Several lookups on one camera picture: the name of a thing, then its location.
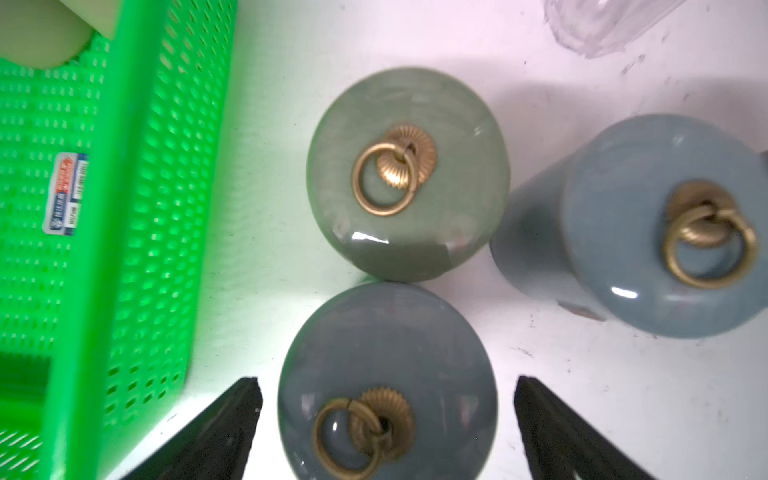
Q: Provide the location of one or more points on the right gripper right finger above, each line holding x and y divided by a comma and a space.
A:
560, 444

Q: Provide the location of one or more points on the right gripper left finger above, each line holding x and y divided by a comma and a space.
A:
215, 445

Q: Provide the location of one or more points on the blue-grey tea canister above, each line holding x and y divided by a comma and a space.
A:
387, 381
660, 221

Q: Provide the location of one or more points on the green tea canister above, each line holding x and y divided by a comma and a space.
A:
408, 174

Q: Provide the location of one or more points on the green plastic mesh basket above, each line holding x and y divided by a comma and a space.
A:
107, 167

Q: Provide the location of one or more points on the beige tea canister back right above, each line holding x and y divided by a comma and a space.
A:
43, 34

